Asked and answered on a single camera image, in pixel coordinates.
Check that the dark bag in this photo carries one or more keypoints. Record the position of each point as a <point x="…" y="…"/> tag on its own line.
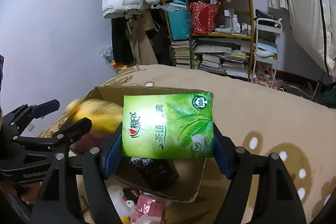
<point x="265" y="15"/>

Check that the printed cardboard box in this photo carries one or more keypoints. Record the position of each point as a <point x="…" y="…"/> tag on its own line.
<point x="186" y="174"/>

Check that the green thin pole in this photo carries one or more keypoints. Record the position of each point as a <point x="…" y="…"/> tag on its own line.
<point x="189" y="29"/>

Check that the row of white cosmetic bottles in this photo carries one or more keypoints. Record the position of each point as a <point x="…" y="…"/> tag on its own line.
<point x="236" y="23"/>

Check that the teal bag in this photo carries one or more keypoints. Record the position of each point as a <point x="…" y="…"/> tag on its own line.
<point x="177" y="24"/>

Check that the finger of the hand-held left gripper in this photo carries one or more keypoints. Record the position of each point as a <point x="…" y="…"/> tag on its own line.
<point x="47" y="107"/>
<point x="76" y="129"/>

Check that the yellow plush toy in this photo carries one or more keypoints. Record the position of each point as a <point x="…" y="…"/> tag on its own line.
<point x="99" y="116"/>

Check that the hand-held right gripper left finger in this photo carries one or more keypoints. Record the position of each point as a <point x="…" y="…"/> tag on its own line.
<point x="113" y="158"/>

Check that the white fluffy plush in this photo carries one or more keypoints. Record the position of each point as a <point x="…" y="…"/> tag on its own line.
<point x="118" y="200"/>

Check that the light blue cloth bundle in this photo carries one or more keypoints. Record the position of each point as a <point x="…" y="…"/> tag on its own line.
<point x="266" y="48"/>

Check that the green tissue pack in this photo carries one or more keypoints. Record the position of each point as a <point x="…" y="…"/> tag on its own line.
<point x="168" y="124"/>

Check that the pile of books and papers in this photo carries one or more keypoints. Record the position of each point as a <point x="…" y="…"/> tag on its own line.
<point x="225" y="61"/>

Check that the black printed packet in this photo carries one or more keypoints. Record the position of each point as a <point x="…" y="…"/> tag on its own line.
<point x="157" y="174"/>

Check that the white trolley cart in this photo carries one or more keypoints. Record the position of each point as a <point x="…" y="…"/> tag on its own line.
<point x="267" y="19"/>

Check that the stack of books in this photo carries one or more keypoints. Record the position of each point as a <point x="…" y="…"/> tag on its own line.
<point x="181" y="54"/>

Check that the beige coat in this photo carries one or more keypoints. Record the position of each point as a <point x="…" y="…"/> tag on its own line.
<point x="141" y="43"/>

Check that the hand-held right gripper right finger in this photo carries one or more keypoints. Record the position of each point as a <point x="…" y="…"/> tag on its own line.
<point x="223" y="158"/>

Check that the black coat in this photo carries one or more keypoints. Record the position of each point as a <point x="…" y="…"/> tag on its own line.
<point x="118" y="40"/>

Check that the red gift bag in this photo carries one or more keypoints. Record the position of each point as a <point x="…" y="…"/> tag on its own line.
<point x="202" y="19"/>

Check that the person's left hand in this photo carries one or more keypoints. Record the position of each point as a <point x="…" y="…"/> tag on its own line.
<point x="26" y="192"/>

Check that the black tripod stand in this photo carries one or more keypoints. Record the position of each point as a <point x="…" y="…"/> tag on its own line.
<point x="319" y="85"/>

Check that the plastic bag with yellow contents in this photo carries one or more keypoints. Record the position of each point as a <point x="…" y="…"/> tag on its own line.
<point x="110" y="56"/>

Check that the pink packet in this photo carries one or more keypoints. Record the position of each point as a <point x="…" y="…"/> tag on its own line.
<point x="147" y="211"/>

